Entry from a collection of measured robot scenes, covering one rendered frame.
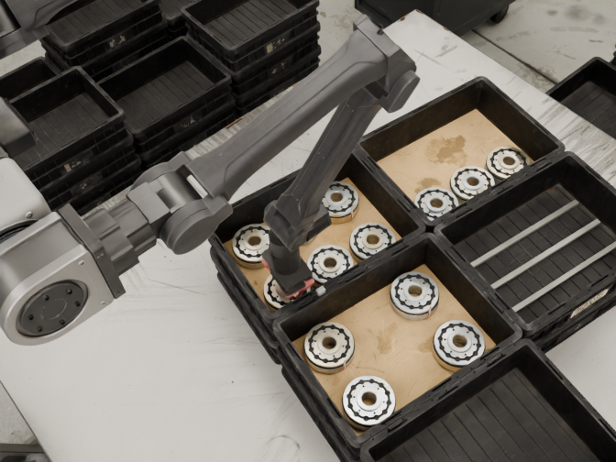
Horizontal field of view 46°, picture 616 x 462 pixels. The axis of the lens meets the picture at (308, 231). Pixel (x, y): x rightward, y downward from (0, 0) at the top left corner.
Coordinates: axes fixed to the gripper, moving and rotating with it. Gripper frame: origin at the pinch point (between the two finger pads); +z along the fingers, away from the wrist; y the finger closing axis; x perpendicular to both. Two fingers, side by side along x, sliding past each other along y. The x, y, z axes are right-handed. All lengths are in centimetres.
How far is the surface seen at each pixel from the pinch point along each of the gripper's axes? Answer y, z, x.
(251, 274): 9.5, 4.0, 4.5
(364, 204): 11.9, 4.0, -27.2
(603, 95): 41, 60, -152
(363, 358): -20.8, 4.1, -5.0
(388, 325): -17.3, 4.1, -13.6
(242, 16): 129, 38, -53
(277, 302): -1.2, 1.1, 3.9
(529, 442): -52, 4, -22
